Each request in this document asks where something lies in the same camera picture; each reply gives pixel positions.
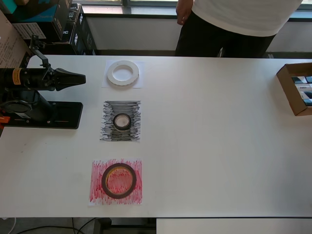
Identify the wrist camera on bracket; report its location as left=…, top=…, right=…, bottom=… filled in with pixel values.
left=28, top=34, right=52, bottom=72

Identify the open cardboard tray box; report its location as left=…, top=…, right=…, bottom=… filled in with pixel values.
left=276, top=62, right=312, bottom=117

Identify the person in black shorts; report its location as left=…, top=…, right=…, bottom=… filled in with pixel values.
left=174, top=0, right=301, bottom=59

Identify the red scribbled paper sheet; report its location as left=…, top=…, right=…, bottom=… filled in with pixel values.
left=87, top=158, right=143, bottom=206

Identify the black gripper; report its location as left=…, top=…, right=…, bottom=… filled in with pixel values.
left=42, top=67, right=86, bottom=92

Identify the large black carton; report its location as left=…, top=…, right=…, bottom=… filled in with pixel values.
left=72, top=12, right=98, bottom=56

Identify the white floor cable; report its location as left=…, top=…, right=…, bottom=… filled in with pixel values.
left=0, top=216, right=17, bottom=234

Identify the teal and dark box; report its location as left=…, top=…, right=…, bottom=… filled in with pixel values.
left=0, top=0, right=60, bottom=24

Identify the blank white paper sheet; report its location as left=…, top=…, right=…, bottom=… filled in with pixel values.
left=101, top=60, right=144, bottom=89

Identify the large white tape roll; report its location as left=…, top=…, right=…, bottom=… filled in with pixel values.
left=106, top=60, right=140, bottom=86

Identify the large GX760A cardboard box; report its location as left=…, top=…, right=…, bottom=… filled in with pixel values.
left=0, top=11, right=30, bottom=69

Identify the black floor cable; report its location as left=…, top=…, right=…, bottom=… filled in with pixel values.
left=14, top=217, right=98, bottom=234

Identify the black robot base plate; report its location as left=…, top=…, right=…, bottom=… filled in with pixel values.
left=4, top=101, right=84, bottom=130

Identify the black electrical tape roll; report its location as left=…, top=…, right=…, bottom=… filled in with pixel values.
left=113, top=113, right=132, bottom=132

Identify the red double-sided tape roll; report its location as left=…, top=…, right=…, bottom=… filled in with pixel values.
left=101, top=163, right=137, bottom=198

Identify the dark table leg frame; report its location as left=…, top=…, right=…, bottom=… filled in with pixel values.
left=94, top=217, right=156, bottom=234

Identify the black box white lettering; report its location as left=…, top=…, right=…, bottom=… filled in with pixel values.
left=48, top=2, right=82, bottom=44

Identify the small white printed box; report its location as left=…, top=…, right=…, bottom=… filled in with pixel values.
left=294, top=83, right=312, bottom=92

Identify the person right hand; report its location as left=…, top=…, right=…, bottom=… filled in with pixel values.
left=175, top=0, right=194, bottom=26

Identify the black scribbled paper sheet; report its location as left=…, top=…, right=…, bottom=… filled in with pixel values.
left=99, top=100, right=142, bottom=143

